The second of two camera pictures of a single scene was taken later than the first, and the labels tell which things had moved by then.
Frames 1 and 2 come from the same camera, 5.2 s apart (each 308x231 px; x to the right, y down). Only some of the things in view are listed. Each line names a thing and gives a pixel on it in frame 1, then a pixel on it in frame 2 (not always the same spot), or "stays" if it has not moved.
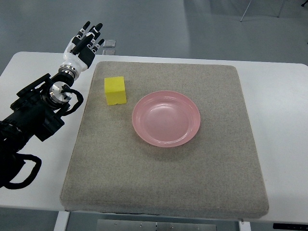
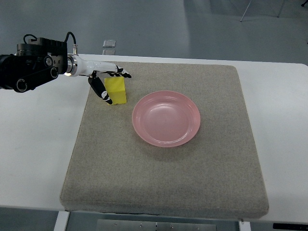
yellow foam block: (115, 90) stays
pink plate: (166, 119) stays
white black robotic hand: (80, 50) → (81, 67)
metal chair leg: (245, 10) stays
